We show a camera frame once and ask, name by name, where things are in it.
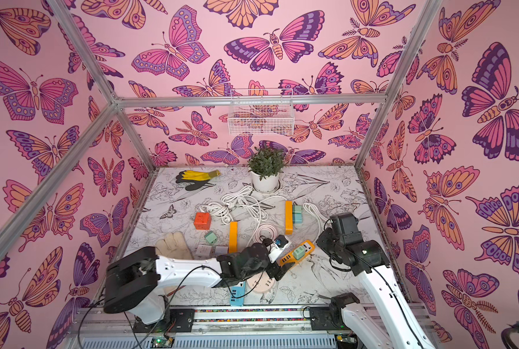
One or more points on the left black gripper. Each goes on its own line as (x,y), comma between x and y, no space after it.
(273,273)

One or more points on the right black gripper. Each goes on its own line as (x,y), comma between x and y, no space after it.
(326,240)

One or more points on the pink round socket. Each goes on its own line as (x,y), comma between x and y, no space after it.
(265,284)

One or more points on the pink USB charger plug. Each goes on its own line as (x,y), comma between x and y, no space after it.
(220,250)

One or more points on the small yellow power strip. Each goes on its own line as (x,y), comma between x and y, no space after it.
(289,259)

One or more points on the blue power strip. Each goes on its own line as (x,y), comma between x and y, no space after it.
(237,294)

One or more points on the green USB charger plug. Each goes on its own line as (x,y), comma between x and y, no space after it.
(211,238)

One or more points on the white USB charger plug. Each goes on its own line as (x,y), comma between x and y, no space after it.
(203,252)

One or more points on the orange cube socket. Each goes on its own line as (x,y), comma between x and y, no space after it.
(202,221)

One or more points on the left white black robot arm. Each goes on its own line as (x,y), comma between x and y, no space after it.
(133,283)

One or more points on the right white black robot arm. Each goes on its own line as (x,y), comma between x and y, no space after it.
(400,327)

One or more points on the green plug on small strip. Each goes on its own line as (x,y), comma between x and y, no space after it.
(299,252)

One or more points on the blue plug on rear strip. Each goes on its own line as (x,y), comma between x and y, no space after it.
(297,218)

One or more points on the orange power strip rear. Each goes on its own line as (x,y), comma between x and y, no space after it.
(288,215)

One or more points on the beige cloth glove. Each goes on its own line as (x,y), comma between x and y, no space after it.
(173,245)

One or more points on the potted green plant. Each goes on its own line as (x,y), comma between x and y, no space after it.
(265,166)

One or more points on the yellow black work gloves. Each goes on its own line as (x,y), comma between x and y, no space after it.
(195,180)

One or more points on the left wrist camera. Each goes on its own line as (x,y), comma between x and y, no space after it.
(277,248)

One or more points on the white wire basket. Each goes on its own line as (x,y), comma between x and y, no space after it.
(261,112)

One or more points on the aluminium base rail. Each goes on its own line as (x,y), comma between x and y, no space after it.
(278,326)

